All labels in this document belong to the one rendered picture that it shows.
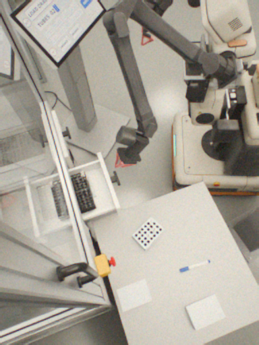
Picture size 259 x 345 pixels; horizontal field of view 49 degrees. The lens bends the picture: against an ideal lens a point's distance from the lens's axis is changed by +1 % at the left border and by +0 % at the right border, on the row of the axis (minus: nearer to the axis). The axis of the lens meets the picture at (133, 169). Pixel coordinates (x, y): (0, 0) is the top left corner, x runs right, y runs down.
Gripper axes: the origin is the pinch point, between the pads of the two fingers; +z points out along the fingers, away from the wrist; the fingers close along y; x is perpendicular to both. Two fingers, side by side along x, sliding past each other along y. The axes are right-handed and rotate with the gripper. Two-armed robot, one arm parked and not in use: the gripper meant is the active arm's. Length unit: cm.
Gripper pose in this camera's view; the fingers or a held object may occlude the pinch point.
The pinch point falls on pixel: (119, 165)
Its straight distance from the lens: 123.8
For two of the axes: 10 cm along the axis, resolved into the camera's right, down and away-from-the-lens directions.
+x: 3.3, 8.5, -4.1
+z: -5.3, 5.3, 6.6
